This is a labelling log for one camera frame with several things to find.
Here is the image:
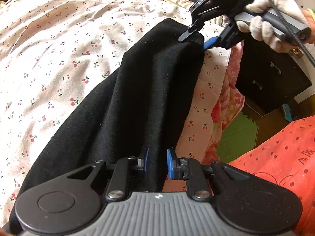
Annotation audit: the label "black cable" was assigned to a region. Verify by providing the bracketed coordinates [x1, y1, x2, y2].
[253, 0, 315, 68]

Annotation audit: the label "person's right hand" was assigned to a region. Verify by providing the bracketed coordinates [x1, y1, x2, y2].
[236, 0, 312, 54]

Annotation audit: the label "person's orange dotted clothing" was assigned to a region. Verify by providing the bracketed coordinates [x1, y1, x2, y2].
[228, 115, 315, 236]

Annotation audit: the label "green foam mat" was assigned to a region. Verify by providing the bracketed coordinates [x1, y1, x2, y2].
[217, 112, 259, 163]

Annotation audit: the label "black pants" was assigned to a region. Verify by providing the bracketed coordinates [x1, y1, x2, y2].
[10, 17, 205, 227]

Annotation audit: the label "small blue object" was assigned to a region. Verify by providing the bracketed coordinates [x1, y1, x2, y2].
[282, 103, 293, 122]

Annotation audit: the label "black drawer cabinet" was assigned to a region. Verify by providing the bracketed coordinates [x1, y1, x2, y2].
[235, 39, 313, 115]

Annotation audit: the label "person's right forearm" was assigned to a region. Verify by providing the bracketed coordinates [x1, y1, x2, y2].
[304, 7, 315, 30]

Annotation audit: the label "cherry-print floral quilt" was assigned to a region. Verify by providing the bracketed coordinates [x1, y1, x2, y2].
[0, 0, 246, 217]

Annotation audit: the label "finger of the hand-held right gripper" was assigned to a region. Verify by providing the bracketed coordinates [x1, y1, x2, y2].
[178, 17, 206, 42]
[203, 20, 245, 51]

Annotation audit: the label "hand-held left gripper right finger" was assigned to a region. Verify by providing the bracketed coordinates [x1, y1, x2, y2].
[167, 148, 249, 200]

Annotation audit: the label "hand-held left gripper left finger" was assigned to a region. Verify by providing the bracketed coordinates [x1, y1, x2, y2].
[66, 147, 150, 200]

